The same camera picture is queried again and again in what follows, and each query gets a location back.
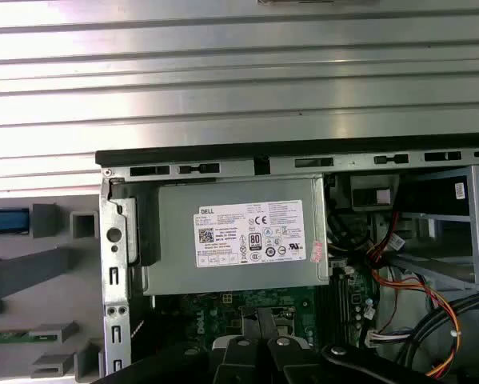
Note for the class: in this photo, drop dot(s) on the green RAM stick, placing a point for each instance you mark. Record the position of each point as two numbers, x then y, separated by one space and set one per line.
7 338

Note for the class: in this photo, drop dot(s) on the grey parts rack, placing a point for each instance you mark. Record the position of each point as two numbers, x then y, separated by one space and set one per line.
23 276

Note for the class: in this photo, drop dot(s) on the grey optical drive cage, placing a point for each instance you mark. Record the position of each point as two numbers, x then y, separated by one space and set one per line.
435 218

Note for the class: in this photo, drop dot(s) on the CPU socket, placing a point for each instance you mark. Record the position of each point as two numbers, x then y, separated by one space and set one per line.
249 316

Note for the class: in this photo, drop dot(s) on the black RAM slot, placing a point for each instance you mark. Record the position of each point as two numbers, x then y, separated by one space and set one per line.
342 312
328 312

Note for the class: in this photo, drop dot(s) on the hard disk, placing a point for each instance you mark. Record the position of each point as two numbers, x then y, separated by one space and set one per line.
3 222

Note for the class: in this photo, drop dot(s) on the green motherboard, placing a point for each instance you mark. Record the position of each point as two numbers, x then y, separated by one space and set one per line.
207 316

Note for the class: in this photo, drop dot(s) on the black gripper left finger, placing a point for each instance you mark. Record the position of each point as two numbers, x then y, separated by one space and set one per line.
239 360

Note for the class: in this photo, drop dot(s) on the black open PC case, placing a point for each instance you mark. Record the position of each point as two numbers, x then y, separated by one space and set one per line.
183 154

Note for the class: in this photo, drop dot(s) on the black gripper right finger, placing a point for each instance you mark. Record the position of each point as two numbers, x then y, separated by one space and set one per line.
291 360

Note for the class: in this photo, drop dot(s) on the grey power supply unit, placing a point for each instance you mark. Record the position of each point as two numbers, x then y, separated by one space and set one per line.
239 188

